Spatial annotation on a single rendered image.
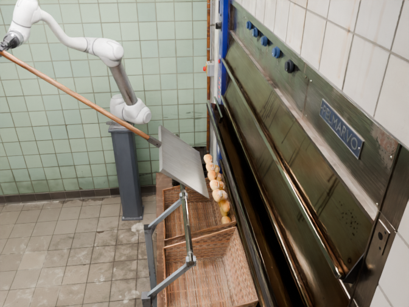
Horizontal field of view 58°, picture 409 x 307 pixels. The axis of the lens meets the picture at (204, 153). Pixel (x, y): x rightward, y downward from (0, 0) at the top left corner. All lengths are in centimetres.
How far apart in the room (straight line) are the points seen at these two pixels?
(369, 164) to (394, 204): 13
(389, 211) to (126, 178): 285
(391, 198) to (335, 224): 26
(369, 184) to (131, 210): 299
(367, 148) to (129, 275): 264
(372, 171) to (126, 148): 262
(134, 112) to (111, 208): 131
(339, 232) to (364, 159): 22
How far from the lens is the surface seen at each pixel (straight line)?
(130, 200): 362
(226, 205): 235
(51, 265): 353
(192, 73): 346
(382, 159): 87
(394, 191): 82
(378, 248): 90
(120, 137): 325
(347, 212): 103
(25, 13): 244
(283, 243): 141
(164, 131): 257
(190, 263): 173
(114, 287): 322
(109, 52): 267
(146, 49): 339
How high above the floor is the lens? 244
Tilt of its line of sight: 31 degrees down
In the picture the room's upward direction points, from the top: straight up
